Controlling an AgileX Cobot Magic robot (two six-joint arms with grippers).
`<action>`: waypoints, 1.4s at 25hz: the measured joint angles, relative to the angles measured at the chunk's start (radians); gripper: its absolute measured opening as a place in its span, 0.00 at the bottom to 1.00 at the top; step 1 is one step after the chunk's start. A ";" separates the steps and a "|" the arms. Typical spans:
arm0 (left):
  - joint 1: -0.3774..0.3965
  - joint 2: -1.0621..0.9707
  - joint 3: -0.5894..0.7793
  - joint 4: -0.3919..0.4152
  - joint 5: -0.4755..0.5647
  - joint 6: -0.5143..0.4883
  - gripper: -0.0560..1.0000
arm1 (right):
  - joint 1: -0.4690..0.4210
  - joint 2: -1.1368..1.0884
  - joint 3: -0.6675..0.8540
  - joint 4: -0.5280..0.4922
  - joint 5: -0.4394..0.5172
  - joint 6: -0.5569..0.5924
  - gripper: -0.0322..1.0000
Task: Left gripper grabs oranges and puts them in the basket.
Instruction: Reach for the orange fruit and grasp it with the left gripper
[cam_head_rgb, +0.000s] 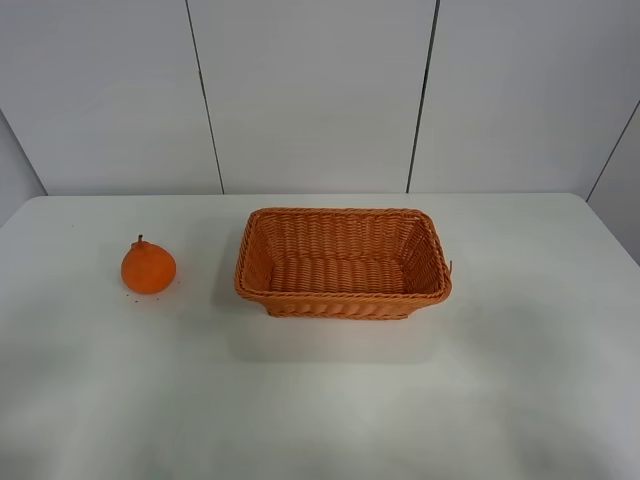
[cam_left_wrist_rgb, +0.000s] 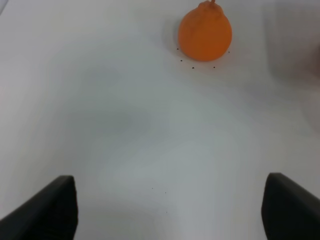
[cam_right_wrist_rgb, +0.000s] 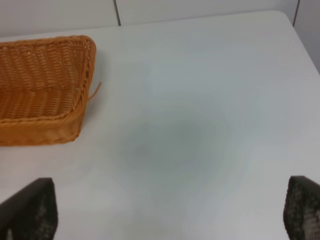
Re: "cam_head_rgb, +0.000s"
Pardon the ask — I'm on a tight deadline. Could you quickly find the orange fruit with stem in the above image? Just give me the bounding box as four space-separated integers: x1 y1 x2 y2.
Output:
120 234 177 295

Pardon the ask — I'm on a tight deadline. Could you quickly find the orange woven wicker basket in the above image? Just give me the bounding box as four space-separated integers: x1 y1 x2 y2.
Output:
234 207 452 320

